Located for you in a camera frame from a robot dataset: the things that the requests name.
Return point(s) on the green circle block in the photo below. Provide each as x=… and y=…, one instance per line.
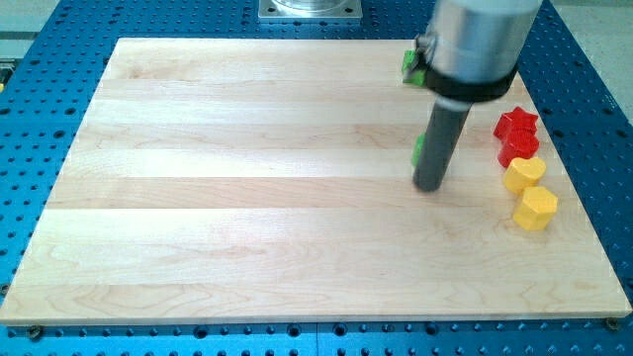
x=417, y=148

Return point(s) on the light wooden board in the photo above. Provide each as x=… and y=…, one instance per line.
x=235, y=181

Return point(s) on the yellow hexagon block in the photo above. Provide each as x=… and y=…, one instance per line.
x=535, y=208

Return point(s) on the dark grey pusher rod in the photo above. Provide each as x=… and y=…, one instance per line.
x=442, y=133

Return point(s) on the green star block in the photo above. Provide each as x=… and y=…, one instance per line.
x=413, y=68

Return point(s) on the yellow heart block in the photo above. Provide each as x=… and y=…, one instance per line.
x=522, y=173

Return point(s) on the red star block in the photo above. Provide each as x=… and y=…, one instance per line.
x=516, y=120

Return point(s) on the blue perforated metal table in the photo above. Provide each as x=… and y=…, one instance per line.
x=50, y=90

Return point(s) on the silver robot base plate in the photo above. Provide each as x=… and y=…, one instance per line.
x=298, y=10

